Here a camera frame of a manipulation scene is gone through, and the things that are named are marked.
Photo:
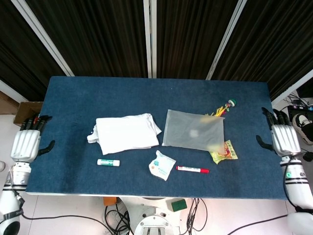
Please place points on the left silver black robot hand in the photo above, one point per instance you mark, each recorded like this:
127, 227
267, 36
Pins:
25, 144

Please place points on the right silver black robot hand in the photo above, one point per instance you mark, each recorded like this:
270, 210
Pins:
284, 139

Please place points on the translucent plastic zip bag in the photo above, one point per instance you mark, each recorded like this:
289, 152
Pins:
193, 129

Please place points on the white t-shirt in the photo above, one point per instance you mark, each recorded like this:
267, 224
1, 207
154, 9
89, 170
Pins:
124, 134

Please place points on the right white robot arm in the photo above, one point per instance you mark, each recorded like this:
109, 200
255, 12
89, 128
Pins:
297, 181

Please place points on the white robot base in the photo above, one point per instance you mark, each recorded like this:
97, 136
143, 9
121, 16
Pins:
154, 220

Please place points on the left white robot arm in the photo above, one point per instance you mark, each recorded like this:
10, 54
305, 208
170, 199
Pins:
19, 176

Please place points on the white black sneaker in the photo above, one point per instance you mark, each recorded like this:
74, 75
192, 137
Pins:
302, 124

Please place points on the brown cardboard box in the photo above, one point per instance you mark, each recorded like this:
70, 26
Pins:
25, 112

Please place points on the yellow green snack packet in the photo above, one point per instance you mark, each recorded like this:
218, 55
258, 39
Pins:
228, 153

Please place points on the yellow feather shuttlecock toy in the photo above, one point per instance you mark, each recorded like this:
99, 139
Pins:
231, 102

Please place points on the green white glue stick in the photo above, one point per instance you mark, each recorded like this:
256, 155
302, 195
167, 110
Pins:
108, 162

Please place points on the blue fabric table cover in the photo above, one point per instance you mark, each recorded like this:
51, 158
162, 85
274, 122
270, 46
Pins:
97, 98

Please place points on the dark pleated curtain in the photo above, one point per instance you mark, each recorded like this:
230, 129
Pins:
97, 36
19, 49
274, 36
190, 36

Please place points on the red white marker pen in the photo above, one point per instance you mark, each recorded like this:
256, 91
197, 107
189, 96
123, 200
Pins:
190, 169

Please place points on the orange box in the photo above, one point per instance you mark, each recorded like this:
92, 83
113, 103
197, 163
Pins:
109, 201

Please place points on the green topped white block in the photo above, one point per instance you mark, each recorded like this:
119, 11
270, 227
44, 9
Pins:
178, 205

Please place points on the small white printed packet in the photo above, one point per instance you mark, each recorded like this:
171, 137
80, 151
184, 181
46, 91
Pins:
161, 166

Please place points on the white slanted frame post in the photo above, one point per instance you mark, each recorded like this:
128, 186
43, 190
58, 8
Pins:
225, 39
44, 39
9, 89
291, 85

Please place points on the white table frame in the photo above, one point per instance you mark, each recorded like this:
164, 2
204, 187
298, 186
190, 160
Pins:
97, 195

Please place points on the white upright frame post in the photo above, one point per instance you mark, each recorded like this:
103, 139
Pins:
153, 36
147, 36

